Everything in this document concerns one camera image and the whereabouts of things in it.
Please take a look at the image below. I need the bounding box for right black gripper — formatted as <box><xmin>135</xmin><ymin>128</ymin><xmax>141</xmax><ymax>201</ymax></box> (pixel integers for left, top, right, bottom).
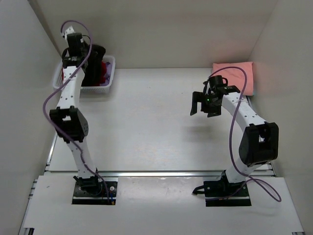
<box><xmin>191</xmin><ymin>92</ymin><xmax>221</xmax><ymax>118</ymax></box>

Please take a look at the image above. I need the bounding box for black t shirt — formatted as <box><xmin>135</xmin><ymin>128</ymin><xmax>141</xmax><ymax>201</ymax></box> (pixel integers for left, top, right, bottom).
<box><xmin>82</xmin><ymin>44</ymin><xmax>106</xmax><ymax>87</ymax></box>

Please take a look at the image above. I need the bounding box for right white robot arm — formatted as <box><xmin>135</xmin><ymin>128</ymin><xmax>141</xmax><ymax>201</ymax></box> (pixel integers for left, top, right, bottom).
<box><xmin>190</xmin><ymin>75</ymin><xmax>279</xmax><ymax>200</ymax></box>

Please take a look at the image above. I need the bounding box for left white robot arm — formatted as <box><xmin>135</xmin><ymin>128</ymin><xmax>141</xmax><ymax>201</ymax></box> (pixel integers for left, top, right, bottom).
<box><xmin>49</xmin><ymin>32</ymin><xmax>105</xmax><ymax>197</ymax></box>

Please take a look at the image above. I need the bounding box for red t shirt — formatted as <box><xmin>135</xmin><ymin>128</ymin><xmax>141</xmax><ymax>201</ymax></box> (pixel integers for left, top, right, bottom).
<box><xmin>81</xmin><ymin>62</ymin><xmax>109</xmax><ymax>87</ymax></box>

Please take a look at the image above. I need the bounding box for white plastic basket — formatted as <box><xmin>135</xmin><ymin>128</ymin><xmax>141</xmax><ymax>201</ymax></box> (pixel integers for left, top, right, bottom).
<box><xmin>52</xmin><ymin>55</ymin><xmax>115</xmax><ymax>94</ymax></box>

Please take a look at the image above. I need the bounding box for folded pink t shirt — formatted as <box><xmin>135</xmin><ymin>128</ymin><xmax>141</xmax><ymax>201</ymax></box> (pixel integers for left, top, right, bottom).
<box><xmin>212</xmin><ymin>62</ymin><xmax>254</xmax><ymax>96</ymax></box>

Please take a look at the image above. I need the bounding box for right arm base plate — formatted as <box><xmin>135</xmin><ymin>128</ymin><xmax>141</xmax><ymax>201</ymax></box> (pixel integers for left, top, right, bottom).
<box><xmin>192</xmin><ymin>180</ymin><xmax>252</xmax><ymax>207</ymax></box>

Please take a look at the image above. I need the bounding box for aluminium table rail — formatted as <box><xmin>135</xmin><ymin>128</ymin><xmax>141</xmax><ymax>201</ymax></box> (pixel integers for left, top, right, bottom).
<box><xmin>44</xmin><ymin>134</ymin><xmax>276</xmax><ymax>178</ymax></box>

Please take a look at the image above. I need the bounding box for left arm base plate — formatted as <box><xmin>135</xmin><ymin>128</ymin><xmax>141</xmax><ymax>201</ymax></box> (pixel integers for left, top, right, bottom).
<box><xmin>71</xmin><ymin>178</ymin><xmax>118</xmax><ymax>206</ymax></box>

